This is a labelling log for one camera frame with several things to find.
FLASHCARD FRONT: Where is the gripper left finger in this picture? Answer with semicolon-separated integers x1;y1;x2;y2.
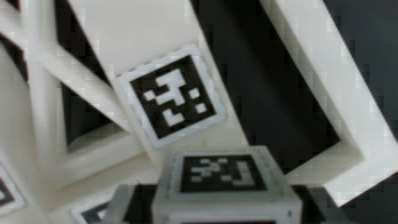
99;184;156;224

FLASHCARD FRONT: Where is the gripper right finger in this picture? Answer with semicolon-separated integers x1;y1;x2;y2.
292;185;355;224

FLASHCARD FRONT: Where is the white tagged cube nut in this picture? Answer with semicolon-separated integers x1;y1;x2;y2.
150;146;301;224

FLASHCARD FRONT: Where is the white chair back frame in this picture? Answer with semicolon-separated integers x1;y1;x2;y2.
0;0;246;224

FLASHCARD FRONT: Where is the white chair seat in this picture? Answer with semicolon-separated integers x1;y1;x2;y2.
45;0;398;224

